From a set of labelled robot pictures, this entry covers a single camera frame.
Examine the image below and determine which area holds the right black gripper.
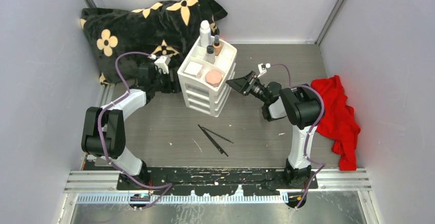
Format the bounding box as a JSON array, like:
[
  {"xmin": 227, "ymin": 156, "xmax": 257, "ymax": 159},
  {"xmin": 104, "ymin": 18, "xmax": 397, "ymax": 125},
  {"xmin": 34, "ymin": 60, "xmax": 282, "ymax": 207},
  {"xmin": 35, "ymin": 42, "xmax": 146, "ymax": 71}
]
[{"xmin": 225, "ymin": 71, "xmax": 269, "ymax": 104}]

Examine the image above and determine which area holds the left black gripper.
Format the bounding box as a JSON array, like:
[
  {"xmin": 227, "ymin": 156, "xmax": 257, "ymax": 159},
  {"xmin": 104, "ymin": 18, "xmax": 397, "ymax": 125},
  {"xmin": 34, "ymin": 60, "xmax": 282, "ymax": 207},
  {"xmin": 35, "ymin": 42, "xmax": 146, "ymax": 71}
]
[{"xmin": 151, "ymin": 69, "xmax": 186, "ymax": 94}]

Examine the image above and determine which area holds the small cream box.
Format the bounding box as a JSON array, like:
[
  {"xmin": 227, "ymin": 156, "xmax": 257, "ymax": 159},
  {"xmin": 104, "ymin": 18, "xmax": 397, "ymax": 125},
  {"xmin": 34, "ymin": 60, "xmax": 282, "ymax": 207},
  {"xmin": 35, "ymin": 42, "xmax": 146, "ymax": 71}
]
[{"xmin": 184, "ymin": 62, "xmax": 203, "ymax": 78}]

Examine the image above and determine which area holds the white plastic drawer organizer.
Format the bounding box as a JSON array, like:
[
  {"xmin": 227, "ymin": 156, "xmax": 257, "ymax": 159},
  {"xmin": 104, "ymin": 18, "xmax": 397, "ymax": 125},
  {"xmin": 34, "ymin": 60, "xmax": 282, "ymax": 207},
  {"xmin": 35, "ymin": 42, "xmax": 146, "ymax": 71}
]
[{"xmin": 177, "ymin": 38, "xmax": 237, "ymax": 117}]

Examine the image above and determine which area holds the black cap clear bottle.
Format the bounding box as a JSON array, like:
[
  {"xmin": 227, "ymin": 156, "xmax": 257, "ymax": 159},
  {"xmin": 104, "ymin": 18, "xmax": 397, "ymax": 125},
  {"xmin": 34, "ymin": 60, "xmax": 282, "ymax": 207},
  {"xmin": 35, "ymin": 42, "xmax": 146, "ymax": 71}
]
[{"xmin": 204, "ymin": 45, "xmax": 215, "ymax": 64}]

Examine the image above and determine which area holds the beige foundation bottle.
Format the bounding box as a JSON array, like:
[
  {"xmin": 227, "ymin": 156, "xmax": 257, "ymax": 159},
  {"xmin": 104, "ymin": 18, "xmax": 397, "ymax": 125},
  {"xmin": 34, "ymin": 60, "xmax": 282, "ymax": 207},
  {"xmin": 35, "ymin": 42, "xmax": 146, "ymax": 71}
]
[{"xmin": 213, "ymin": 35, "xmax": 223, "ymax": 56}]

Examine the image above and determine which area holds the white spray bottle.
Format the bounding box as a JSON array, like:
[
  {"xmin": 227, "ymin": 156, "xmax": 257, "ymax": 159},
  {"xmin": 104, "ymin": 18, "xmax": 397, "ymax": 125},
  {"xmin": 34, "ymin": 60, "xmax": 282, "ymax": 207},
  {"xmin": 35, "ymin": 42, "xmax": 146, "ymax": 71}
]
[{"xmin": 200, "ymin": 20, "xmax": 212, "ymax": 48}]

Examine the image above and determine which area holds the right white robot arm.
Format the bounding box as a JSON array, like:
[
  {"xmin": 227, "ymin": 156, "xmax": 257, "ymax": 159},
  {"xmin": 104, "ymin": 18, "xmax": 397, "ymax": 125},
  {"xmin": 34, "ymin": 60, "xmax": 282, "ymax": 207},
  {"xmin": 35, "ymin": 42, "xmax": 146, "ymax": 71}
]
[{"xmin": 226, "ymin": 71, "xmax": 325, "ymax": 189}]

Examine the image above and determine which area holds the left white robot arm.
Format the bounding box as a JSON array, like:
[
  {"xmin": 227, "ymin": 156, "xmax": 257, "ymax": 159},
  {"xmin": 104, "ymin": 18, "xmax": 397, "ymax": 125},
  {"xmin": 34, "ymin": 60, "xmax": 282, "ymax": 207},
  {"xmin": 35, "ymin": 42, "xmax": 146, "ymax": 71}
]
[{"xmin": 81, "ymin": 63, "xmax": 181, "ymax": 190}]

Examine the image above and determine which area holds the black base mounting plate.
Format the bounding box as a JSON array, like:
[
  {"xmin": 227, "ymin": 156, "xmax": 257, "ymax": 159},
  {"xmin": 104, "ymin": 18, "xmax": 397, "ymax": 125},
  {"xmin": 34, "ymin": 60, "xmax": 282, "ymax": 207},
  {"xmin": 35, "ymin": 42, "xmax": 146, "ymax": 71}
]
[{"xmin": 116, "ymin": 167, "xmax": 319, "ymax": 198}]

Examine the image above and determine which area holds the red cloth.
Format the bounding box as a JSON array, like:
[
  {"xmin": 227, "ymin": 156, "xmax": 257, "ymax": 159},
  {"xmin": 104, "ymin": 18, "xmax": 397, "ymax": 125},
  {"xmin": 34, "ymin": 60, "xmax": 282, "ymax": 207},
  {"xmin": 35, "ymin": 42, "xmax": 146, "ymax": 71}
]
[{"xmin": 311, "ymin": 75, "xmax": 361, "ymax": 171}]

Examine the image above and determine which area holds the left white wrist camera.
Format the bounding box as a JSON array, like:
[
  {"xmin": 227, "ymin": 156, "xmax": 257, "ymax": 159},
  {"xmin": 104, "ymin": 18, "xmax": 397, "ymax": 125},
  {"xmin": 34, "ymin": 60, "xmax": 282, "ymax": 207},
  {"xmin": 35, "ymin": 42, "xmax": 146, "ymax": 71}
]
[{"xmin": 154, "ymin": 55, "xmax": 171, "ymax": 74}]

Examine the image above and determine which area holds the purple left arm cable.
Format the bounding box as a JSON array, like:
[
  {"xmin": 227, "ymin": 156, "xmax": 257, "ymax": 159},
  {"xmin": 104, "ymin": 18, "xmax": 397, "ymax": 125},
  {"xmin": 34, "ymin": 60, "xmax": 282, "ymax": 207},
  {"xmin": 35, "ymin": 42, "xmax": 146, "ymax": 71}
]
[{"xmin": 97, "ymin": 52, "xmax": 174, "ymax": 211}]

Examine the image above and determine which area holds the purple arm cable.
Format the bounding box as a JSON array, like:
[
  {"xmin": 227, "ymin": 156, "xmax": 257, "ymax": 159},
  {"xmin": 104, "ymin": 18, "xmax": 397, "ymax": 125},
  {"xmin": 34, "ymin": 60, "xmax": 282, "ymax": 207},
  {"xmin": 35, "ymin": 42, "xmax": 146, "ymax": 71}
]
[
  {"xmin": 97, "ymin": 52, "xmax": 174, "ymax": 211},
  {"xmin": 266, "ymin": 63, "xmax": 327, "ymax": 210}
]

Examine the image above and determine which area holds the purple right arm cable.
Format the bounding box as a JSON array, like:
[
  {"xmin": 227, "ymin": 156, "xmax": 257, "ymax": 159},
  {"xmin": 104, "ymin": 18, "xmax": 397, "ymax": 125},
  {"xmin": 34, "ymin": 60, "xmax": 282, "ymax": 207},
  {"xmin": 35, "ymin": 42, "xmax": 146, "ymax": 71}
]
[{"xmin": 266, "ymin": 63, "xmax": 327, "ymax": 210}]

